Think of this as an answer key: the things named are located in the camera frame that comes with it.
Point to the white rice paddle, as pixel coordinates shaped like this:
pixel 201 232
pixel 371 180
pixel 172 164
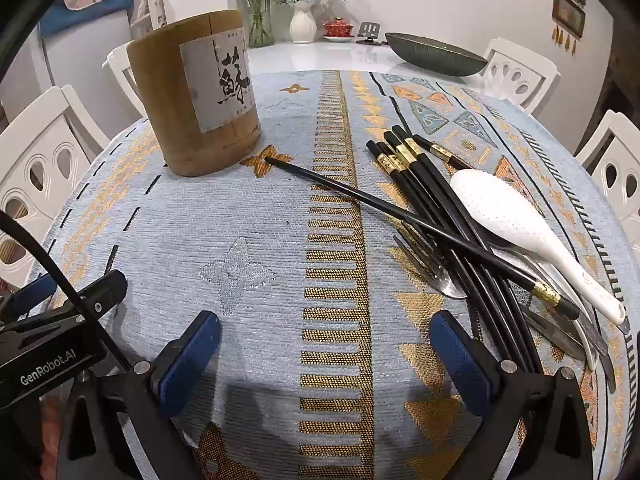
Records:
pixel 505 210

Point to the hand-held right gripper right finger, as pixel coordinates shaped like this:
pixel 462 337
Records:
pixel 455 355

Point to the phone stand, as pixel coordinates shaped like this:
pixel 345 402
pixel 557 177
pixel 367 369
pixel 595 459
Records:
pixel 370 32

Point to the white ribbed vase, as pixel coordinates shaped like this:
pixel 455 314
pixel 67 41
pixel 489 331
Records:
pixel 302 25

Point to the clear glass vase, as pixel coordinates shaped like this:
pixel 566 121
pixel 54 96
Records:
pixel 260 25

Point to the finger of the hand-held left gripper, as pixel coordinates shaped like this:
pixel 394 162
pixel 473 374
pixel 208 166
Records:
pixel 30 291
pixel 100 287

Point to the red lidded teacup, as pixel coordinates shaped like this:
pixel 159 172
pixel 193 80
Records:
pixel 337 27

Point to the white dining chair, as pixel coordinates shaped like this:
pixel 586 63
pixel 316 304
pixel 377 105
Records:
pixel 122 75
pixel 620 135
pixel 30 130
pixel 537 67

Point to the dark green oval bowl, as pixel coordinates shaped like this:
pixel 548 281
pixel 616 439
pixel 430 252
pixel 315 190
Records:
pixel 435 52

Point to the single black gold-banded chopstick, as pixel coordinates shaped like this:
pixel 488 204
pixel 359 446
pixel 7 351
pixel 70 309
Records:
pixel 350 192

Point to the bamboo utensil holder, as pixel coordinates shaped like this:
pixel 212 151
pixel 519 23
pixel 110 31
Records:
pixel 165 110

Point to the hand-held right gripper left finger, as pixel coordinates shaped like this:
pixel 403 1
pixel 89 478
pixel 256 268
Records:
pixel 190 360

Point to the white corner shelf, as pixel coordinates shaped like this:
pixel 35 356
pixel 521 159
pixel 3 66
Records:
pixel 150 5

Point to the blue patterned table runner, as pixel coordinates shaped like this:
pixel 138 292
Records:
pixel 200 220

